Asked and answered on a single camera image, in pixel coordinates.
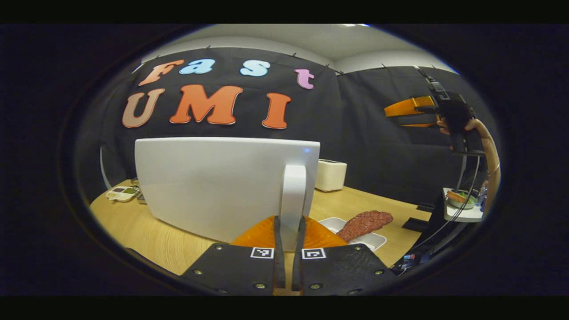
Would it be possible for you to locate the white side shelf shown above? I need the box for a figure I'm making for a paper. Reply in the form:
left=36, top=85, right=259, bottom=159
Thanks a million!
left=442, top=187, right=485, bottom=223

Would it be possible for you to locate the white ribbed plate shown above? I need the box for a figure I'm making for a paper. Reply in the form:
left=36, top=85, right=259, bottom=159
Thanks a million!
left=319, top=217, right=387, bottom=252

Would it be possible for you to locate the white toaster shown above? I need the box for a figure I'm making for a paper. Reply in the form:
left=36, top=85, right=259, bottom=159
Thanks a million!
left=315, top=159, right=348, bottom=192

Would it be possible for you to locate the metal bowl with food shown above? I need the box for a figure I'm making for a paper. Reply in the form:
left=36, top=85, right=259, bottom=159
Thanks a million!
left=446, top=189, right=479, bottom=209

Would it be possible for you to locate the black metal stand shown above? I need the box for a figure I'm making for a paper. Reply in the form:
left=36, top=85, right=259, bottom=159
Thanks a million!
left=418, top=153, right=478, bottom=265

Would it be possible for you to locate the white curved tube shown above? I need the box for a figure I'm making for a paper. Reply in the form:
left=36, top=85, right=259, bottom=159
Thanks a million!
left=100, top=146, right=112, bottom=189

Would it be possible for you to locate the small electronic device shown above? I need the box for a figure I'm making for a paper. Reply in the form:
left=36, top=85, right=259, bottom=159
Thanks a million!
left=390, top=251, right=429, bottom=272

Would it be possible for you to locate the white sectioned sauce dish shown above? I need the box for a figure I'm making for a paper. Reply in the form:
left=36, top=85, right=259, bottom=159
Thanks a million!
left=106, top=186, right=139, bottom=203

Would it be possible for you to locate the white microwave oven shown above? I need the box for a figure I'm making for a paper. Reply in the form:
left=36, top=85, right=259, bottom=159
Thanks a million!
left=135, top=137, right=321, bottom=252

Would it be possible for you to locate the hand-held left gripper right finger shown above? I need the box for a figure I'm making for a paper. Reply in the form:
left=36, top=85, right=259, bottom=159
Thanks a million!
left=292, top=216, right=399, bottom=296

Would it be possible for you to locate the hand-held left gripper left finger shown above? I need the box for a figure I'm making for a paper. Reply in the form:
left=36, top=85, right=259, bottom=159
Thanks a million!
left=180, top=215, right=286, bottom=296

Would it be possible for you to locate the dark red meat slab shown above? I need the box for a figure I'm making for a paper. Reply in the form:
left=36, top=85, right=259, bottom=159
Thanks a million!
left=336, top=210, right=394, bottom=243

